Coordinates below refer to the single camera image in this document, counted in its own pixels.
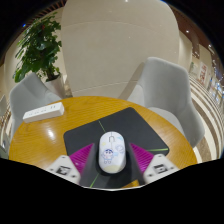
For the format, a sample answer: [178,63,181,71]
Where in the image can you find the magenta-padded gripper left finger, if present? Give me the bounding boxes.
[46,142,97,188]

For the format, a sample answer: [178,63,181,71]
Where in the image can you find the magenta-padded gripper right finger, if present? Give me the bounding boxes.
[127,142,181,186]

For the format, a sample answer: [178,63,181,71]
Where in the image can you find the white cartoon-print computer mouse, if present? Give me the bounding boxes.
[98,131,128,175]

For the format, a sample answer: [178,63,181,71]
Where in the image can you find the black mouse pad green lines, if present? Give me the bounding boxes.
[63,106,170,190]

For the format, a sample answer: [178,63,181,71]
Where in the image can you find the white power strip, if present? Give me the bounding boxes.
[22,101,66,124]

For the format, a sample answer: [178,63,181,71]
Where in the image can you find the grey upholstered chair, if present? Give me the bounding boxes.
[126,56,206,150]
[8,72,63,143]

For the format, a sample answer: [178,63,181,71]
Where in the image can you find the green potted plant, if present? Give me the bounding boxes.
[12,14,67,98]

